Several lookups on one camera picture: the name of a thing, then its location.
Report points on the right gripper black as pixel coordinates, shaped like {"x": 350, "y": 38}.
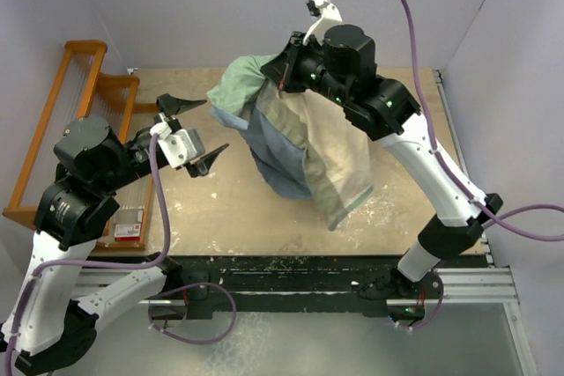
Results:
{"x": 283, "y": 69}

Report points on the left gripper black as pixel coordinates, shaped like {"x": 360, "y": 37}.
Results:
{"x": 171, "y": 106}

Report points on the patchwork green beige pillowcase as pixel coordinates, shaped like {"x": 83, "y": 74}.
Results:
{"x": 301, "y": 143}

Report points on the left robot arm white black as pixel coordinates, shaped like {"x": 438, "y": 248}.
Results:
{"x": 48, "y": 329}

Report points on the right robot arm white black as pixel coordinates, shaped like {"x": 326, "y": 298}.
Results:
{"x": 341, "y": 67}

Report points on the red white small box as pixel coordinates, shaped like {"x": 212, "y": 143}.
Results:
{"x": 127, "y": 232}

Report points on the orange wooden rack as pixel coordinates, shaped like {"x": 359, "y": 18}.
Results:
{"x": 80, "y": 88}

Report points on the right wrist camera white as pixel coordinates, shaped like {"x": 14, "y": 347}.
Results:
{"x": 326, "y": 15}

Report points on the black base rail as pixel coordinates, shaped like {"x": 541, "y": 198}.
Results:
{"x": 366, "y": 284}

